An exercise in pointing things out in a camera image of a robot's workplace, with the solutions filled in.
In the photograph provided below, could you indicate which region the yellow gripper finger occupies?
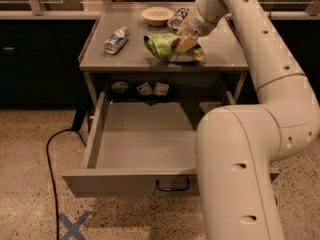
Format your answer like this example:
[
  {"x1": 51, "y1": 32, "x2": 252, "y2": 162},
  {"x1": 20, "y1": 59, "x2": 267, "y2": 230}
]
[
  {"x1": 175, "y1": 37, "x2": 197, "y2": 54},
  {"x1": 178, "y1": 28, "x2": 193, "y2": 39}
]

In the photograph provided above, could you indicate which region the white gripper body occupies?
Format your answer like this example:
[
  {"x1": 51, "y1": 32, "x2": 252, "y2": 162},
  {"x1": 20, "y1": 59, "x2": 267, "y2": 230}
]
[{"x1": 178, "y1": 4, "x2": 218, "y2": 37}]

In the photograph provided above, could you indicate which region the green rice chip bag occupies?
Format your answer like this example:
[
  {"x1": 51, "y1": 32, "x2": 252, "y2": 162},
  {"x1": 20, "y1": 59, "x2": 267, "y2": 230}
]
[{"x1": 144, "y1": 33, "x2": 206, "y2": 63}]

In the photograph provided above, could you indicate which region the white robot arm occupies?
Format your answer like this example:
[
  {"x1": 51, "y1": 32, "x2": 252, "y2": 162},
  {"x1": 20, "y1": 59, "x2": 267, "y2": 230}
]
[{"x1": 179, "y1": 0, "x2": 320, "y2": 240}]

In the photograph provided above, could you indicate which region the open grey top drawer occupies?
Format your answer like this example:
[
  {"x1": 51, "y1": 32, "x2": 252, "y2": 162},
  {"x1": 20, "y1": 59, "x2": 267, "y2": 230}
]
[{"x1": 61, "y1": 91, "x2": 280, "y2": 199}]

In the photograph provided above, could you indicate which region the grey metal cabinet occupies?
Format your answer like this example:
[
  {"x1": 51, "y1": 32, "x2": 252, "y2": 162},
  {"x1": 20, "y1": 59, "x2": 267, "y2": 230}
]
[{"x1": 80, "y1": 3, "x2": 248, "y2": 102}]

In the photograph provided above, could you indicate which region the white tag right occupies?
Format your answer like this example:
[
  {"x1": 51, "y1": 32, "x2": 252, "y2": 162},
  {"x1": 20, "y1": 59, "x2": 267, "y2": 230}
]
[{"x1": 153, "y1": 83, "x2": 169, "y2": 96}]

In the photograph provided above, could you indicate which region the white tag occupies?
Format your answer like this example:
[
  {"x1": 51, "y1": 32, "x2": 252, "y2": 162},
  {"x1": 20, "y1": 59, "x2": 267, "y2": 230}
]
[
  {"x1": 153, "y1": 83, "x2": 169, "y2": 96},
  {"x1": 137, "y1": 83, "x2": 153, "y2": 96}
]

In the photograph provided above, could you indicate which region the white tag left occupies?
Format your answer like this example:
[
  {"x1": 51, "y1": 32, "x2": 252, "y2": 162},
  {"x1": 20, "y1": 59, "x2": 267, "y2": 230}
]
[{"x1": 137, "y1": 83, "x2": 153, "y2": 96}]

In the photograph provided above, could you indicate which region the silver soda can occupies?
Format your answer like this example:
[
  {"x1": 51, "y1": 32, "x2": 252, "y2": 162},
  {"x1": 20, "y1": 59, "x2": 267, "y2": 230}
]
[{"x1": 104, "y1": 26, "x2": 130, "y2": 55}]

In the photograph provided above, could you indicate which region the round dark object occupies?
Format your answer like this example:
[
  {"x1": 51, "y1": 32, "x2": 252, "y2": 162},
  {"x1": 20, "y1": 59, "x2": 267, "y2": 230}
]
[{"x1": 111, "y1": 81, "x2": 129, "y2": 97}]

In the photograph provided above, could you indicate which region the blue tape cross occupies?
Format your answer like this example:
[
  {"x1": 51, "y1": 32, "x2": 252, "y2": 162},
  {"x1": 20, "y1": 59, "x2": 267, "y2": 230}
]
[{"x1": 59, "y1": 210, "x2": 92, "y2": 240}]

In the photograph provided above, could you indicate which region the black drawer handle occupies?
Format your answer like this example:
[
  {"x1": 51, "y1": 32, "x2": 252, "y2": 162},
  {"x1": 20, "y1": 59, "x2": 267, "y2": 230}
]
[{"x1": 155, "y1": 179, "x2": 191, "y2": 192}]

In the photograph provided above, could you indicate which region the black cable left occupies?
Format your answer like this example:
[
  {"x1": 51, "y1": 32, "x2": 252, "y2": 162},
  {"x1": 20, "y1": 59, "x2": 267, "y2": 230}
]
[{"x1": 45, "y1": 128, "x2": 88, "y2": 240}]

